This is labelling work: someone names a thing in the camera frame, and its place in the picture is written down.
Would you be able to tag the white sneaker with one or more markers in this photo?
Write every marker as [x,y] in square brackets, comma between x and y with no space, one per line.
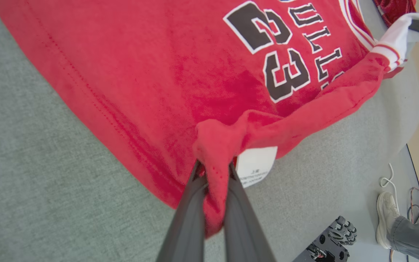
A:
[386,214]

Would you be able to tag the black robotic hand device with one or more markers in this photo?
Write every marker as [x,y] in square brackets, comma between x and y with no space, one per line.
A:
[326,243]

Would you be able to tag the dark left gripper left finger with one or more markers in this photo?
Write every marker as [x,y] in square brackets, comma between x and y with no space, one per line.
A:
[187,233]

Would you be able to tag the grey trouser leg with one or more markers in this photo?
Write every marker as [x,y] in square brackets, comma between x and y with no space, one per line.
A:
[416,236]

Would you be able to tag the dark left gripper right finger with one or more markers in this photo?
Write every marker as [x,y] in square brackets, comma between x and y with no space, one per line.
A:
[242,236]

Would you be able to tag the red white basketball jersey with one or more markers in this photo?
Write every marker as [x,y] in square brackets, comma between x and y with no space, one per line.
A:
[158,72]

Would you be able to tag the dark red textured cloth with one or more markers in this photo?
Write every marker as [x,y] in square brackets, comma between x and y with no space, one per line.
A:
[395,9]

